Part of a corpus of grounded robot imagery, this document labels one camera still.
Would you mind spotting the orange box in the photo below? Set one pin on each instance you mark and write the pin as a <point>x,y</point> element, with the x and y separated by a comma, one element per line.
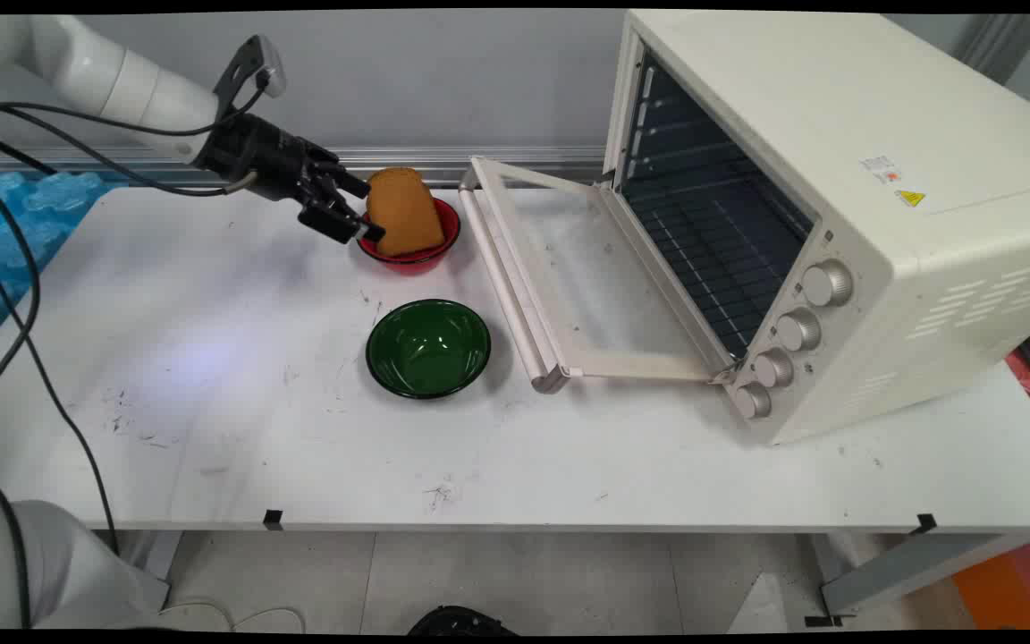
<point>1011,586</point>

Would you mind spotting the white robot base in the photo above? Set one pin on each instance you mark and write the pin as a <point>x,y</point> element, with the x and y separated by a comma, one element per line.
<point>50,572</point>

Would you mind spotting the cream toaster oven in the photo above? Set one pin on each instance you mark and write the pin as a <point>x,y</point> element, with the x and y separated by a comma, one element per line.
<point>846,215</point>

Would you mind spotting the glass oven door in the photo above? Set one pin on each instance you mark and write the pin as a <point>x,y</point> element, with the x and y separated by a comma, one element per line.
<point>569,277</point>

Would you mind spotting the red object behind oven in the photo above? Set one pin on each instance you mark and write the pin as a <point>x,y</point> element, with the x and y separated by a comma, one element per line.
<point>1029,376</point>

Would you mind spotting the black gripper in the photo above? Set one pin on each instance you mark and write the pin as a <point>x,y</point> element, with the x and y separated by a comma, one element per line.
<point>260,156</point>

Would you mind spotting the green bowl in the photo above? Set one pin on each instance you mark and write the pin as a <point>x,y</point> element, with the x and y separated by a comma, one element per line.
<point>427,349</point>

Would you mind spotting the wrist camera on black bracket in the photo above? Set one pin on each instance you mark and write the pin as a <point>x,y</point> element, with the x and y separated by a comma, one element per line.
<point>251,72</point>

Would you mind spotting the brown bread loaf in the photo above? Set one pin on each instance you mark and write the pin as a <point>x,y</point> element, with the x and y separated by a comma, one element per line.
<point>403,213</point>

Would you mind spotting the grey table leg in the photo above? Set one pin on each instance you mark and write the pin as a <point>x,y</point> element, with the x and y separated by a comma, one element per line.
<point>913,563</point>

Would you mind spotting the black round object on floor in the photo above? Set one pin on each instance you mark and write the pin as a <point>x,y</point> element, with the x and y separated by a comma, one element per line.
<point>461,621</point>

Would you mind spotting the red bowl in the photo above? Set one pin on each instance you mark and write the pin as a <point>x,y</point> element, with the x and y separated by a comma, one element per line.
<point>426,255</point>

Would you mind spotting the blue bubble wrap sheet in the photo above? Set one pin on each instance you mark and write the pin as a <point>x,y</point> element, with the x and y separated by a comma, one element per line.
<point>23,233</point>

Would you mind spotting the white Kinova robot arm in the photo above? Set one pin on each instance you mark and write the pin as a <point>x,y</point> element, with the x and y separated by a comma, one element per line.
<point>95,72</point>

